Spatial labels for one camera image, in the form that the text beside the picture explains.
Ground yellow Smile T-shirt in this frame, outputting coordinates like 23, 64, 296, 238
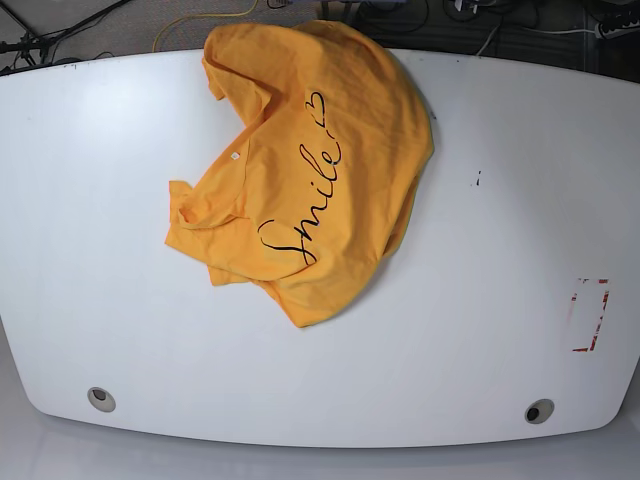
166, 20, 434, 328

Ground red tape rectangle marking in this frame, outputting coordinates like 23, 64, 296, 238
568, 278, 610, 353

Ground left table grommet hole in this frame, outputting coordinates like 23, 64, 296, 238
87, 387, 116, 413

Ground table grommet hole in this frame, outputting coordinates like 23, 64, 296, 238
524, 399, 555, 425
87, 387, 116, 413

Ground right table grommet hole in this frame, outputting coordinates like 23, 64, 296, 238
524, 399, 555, 425

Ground white power strip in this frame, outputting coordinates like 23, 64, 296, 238
595, 11, 639, 40

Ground black tripod legs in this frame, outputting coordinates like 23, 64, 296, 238
1, 0, 132, 68

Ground yellow floor cable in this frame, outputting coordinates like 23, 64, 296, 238
152, 0, 261, 53

